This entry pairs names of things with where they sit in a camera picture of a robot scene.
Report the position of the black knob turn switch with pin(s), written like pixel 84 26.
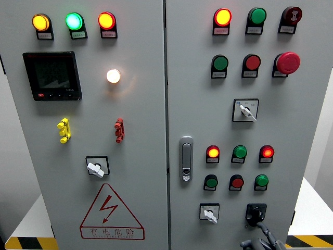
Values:
pixel 256 213

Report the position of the black door hinge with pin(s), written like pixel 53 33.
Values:
pixel 2 63
pixel 293 217
pixel 53 231

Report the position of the black yellow striped tape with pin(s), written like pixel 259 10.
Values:
pixel 31 243
pixel 309 241

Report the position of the small label plate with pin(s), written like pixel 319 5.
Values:
pixel 218 74
pixel 286 29
pixel 279 73
pixel 260 188
pixel 108 34
pixel 44 35
pixel 209 188
pixel 234 188
pixel 249 74
pixel 237 160
pixel 212 160
pixel 221 31
pixel 265 160
pixel 253 30
pixel 78 34

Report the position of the small green lamp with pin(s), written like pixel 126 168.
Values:
pixel 240 151
pixel 262 180

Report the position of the small red push button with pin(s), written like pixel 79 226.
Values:
pixel 237 182

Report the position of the small green push button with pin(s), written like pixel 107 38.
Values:
pixel 211 181

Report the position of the small red lit lamp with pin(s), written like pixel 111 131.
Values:
pixel 213 151
pixel 267 151

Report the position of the pale grey cabinet door with lock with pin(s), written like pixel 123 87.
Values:
pixel 286 130

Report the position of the silver door lock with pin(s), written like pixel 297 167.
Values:
pixel 186 159

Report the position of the red warning triangle sign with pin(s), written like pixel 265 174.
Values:
pixel 108 205

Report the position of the pale grey cabinet door with display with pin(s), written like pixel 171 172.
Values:
pixel 145 130

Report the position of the large red stop button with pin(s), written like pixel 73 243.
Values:
pixel 288 62

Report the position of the large red push button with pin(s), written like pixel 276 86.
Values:
pixel 252 62

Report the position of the large green push button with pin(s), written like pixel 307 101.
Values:
pixel 220 62

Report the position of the large unlit green lamp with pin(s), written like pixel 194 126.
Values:
pixel 257 16

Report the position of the dark red buzzer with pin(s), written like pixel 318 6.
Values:
pixel 292 15

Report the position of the white lit lamp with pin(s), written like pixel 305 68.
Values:
pixel 113 76

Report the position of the large orange-red lit lamp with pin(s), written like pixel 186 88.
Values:
pixel 222 17
pixel 106 20

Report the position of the black display meter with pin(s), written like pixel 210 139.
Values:
pixel 52 75

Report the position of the green lit round lamp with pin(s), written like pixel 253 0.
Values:
pixel 74 21

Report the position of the yellow lit round lamp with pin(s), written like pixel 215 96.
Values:
pixel 40 22

